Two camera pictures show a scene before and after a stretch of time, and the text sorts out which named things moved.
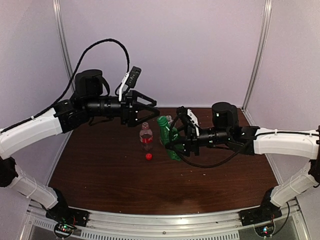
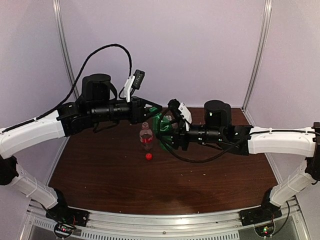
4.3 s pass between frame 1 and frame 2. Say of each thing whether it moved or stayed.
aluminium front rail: stayed
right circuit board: stayed
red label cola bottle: stayed
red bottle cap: stayed
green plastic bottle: moved
